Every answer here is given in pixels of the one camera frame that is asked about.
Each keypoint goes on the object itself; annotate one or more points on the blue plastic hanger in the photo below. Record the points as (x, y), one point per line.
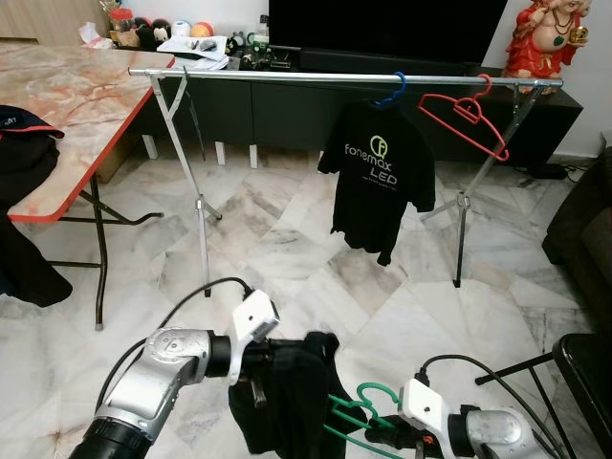
(403, 84)

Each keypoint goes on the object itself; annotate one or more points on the dark jacket red trim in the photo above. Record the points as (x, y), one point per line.
(24, 191)

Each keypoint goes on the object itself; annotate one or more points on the black TV cabinet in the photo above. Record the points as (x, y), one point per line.
(287, 115)

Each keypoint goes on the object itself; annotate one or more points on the white paper stack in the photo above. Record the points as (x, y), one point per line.
(191, 50)

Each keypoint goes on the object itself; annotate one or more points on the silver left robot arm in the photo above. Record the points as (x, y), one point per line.
(163, 373)

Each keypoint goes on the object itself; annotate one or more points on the red plastic hanger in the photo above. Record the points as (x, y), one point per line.
(469, 108)

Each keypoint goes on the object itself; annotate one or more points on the white blue ball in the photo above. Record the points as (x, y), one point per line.
(181, 28)

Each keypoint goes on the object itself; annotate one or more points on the black plush toy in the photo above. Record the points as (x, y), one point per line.
(145, 33)
(165, 31)

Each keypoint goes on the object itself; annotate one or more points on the black soundbar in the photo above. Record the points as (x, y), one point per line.
(382, 60)

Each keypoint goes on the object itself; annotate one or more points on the red lid jar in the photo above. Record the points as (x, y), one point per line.
(121, 33)

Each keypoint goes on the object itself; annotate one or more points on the light wooden sideboard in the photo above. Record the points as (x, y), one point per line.
(48, 19)

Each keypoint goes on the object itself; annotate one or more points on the black folding chair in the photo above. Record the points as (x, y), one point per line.
(588, 382)

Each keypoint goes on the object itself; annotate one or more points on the green plastic hanger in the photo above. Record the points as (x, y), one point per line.
(381, 387)

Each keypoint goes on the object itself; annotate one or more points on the white tissue pack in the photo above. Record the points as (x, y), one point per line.
(96, 38)

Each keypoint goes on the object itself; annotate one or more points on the silver metal clothes rack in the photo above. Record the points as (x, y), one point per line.
(287, 76)

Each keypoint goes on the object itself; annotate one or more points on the black fonemax print t-shirt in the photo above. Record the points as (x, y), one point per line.
(382, 191)

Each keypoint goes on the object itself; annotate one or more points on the red laughing buddha statue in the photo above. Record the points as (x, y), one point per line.
(540, 43)

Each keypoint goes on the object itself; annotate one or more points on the orange yellow ball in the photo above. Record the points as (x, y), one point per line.
(201, 30)

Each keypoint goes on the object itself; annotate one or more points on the black yellow logo shirt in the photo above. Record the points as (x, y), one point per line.
(296, 402)

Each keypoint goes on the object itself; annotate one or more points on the light brown box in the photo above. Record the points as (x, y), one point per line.
(110, 163)

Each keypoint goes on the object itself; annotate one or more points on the black flat television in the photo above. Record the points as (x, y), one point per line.
(382, 24)

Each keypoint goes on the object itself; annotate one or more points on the marble top folding table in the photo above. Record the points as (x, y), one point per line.
(67, 105)

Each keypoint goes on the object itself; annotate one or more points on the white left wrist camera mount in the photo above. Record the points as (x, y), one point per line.
(253, 320)

